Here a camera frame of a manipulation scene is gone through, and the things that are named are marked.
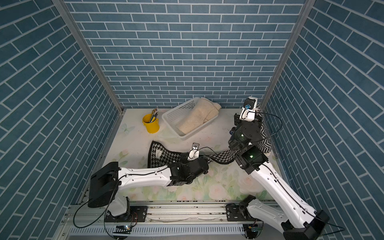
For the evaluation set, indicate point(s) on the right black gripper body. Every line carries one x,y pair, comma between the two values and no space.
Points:
242,127

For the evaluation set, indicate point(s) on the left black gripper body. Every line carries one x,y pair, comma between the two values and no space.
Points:
184,159

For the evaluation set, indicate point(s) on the black white patterned cloth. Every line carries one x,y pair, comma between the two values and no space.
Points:
168,156

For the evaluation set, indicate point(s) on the beige knitted scarf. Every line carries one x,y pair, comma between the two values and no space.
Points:
204,111

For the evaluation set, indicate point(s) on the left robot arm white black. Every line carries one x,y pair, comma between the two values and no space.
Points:
108,183

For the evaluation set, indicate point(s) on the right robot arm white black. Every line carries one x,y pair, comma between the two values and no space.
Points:
295,219

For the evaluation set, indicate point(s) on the white plastic mesh basket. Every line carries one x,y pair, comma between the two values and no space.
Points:
174,116

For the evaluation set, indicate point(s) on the yellow cup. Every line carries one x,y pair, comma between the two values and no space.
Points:
151,124

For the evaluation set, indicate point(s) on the floral table mat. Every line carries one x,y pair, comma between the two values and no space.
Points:
130,148

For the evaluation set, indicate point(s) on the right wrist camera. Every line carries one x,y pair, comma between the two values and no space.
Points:
249,109

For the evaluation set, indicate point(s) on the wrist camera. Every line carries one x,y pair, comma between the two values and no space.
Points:
194,152
249,109

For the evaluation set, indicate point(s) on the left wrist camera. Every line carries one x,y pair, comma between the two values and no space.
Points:
194,152

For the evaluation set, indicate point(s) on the aluminium front rail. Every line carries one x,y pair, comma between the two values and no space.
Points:
185,212

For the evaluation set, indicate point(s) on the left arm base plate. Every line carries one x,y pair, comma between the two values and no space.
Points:
136,214

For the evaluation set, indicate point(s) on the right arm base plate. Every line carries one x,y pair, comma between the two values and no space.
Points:
237,213

